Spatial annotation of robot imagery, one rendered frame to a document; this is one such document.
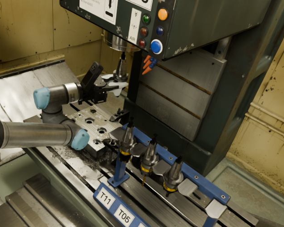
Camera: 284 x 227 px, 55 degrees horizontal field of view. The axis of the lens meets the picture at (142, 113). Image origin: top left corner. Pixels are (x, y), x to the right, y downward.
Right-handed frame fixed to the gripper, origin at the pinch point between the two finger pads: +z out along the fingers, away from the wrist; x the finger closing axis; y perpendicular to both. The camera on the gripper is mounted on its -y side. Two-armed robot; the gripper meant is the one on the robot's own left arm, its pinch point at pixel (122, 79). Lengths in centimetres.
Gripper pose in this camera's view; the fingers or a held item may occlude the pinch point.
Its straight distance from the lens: 116.1
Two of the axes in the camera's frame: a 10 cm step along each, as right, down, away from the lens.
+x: 5.3, 5.7, -6.3
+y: -1.5, 7.9, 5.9
